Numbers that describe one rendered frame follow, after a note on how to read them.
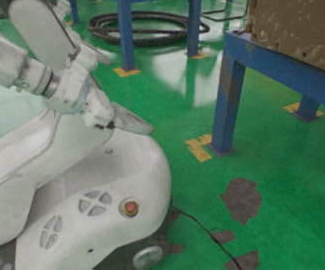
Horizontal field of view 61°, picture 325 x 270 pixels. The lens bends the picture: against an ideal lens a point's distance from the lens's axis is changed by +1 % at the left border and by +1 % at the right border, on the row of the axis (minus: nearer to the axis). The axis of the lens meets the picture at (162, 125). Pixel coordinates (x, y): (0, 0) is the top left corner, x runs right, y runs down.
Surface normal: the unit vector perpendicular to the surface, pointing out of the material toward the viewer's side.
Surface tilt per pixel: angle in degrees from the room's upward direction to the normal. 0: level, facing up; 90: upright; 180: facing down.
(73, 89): 67
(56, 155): 82
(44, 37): 90
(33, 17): 90
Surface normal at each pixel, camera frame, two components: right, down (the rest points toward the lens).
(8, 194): 0.35, 0.52
